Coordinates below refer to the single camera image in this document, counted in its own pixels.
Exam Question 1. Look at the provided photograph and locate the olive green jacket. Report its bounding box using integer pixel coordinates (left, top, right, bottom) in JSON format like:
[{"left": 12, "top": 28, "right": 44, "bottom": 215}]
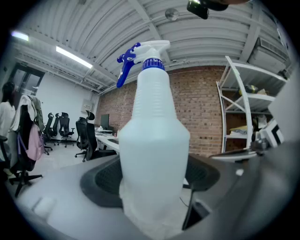
[{"left": 28, "top": 95, "right": 46, "bottom": 132}]

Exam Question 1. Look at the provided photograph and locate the white metal shelf rack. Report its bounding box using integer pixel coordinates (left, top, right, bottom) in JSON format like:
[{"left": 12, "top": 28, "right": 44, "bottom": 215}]
[{"left": 216, "top": 55, "right": 289, "bottom": 156}]

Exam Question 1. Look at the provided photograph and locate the white spray bottle blue trigger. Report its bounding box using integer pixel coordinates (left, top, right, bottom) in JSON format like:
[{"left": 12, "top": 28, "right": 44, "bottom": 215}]
[{"left": 116, "top": 40, "right": 191, "bottom": 239}]

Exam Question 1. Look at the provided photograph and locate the white office desk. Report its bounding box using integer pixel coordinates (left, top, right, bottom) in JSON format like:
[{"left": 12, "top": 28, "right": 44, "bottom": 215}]
[{"left": 95, "top": 127, "right": 120, "bottom": 153}]

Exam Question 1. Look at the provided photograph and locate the black camera device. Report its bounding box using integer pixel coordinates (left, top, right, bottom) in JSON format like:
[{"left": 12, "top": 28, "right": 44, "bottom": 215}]
[{"left": 186, "top": 0, "right": 229, "bottom": 20}]

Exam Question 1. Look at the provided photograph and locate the small ceiling light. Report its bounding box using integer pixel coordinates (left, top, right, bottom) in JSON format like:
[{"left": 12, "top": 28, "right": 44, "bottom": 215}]
[{"left": 11, "top": 30, "right": 30, "bottom": 42}]

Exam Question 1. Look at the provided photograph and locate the pink backpack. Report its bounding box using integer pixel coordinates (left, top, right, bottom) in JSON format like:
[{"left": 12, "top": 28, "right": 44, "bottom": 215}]
[{"left": 18, "top": 123, "right": 45, "bottom": 161}]

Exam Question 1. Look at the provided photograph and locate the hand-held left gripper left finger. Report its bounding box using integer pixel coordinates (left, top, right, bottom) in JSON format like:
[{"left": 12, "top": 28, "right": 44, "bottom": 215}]
[{"left": 14, "top": 154, "right": 151, "bottom": 240}]

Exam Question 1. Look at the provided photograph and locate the black office chair with headrest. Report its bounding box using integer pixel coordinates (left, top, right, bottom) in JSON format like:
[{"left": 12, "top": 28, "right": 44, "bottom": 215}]
[{"left": 84, "top": 109, "right": 117, "bottom": 162}]

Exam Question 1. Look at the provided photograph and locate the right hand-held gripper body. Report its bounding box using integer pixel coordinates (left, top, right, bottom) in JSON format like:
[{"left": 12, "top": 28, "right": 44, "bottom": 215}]
[{"left": 250, "top": 77, "right": 300, "bottom": 153}]

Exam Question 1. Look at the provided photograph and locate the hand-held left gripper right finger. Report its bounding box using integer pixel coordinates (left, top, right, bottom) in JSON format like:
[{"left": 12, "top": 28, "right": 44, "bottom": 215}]
[{"left": 178, "top": 140, "right": 300, "bottom": 240}]

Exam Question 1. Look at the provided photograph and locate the yellow and black tool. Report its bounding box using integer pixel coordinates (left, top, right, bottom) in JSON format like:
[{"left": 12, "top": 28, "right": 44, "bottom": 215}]
[{"left": 238, "top": 84, "right": 259, "bottom": 96}]

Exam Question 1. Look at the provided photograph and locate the grey wall electrical panel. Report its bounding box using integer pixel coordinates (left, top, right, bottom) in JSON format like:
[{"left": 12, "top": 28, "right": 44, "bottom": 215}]
[{"left": 80, "top": 98, "right": 95, "bottom": 114}]

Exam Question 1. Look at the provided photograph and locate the black computer monitor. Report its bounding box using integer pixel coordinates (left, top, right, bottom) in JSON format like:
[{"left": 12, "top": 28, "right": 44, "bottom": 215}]
[{"left": 100, "top": 113, "right": 110, "bottom": 131}]

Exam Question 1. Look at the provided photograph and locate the round ceiling dome fixture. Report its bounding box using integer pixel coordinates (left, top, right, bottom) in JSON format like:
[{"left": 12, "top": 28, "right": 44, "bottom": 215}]
[{"left": 164, "top": 7, "right": 180, "bottom": 22}]

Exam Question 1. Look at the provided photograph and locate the dark framed glass door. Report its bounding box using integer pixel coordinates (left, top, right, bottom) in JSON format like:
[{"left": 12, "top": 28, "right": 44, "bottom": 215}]
[{"left": 7, "top": 62, "right": 45, "bottom": 97}]

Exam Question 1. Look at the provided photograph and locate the long ceiling tube light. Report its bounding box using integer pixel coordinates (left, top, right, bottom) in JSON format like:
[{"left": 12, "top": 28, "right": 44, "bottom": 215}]
[{"left": 55, "top": 45, "right": 94, "bottom": 69}]

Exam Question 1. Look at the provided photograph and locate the yellow folded cloth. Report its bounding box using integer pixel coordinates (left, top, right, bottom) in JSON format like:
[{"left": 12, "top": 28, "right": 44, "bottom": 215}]
[{"left": 229, "top": 125, "right": 248, "bottom": 137}]

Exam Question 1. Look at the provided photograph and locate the white garment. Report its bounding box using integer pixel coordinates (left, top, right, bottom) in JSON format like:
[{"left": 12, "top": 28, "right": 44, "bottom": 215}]
[{"left": 10, "top": 95, "right": 36, "bottom": 132}]

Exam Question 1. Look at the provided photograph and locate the black office chair with clothes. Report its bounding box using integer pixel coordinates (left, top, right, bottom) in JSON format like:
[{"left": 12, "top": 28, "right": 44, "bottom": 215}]
[{"left": 8, "top": 95, "right": 45, "bottom": 198}]

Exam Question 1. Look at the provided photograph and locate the white ceiling air conditioner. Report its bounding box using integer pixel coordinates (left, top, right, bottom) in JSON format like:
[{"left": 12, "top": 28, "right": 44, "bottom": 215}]
[{"left": 247, "top": 37, "right": 291, "bottom": 75}]

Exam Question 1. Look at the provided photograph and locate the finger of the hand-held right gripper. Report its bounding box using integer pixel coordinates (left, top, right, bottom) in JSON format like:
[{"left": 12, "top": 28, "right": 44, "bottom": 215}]
[{"left": 208, "top": 148, "right": 258, "bottom": 163}]

